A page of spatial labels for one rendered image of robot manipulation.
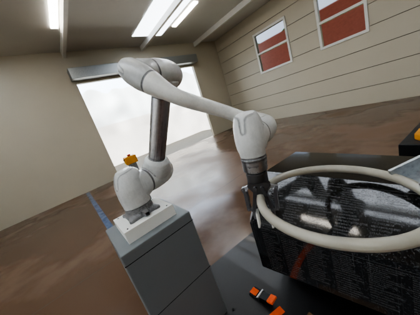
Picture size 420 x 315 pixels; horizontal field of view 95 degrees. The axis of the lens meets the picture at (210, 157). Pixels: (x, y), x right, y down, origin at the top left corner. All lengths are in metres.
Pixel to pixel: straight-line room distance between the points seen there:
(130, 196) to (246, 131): 0.74
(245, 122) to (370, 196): 0.63
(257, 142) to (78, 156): 6.60
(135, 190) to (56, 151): 5.95
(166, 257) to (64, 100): 6.41
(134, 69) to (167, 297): 1.13
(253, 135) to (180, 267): 0.88
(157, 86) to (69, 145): 6.28
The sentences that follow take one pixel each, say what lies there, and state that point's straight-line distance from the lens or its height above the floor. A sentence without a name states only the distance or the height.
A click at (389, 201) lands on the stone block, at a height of 0.78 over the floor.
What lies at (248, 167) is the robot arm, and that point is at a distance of 0.67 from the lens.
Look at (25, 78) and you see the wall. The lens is 7.31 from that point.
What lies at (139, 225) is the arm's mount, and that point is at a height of 0.86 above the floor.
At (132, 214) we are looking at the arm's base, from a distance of 1.18.
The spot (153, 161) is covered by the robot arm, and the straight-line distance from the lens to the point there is 1.20.
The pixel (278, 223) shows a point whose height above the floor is 0.96.
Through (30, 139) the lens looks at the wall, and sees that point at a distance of 7.04.
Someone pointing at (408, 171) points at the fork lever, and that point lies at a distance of 0.93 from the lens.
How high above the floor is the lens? 1.32
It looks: 14 degrees down
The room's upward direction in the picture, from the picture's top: 18 degrees counter-clockwise
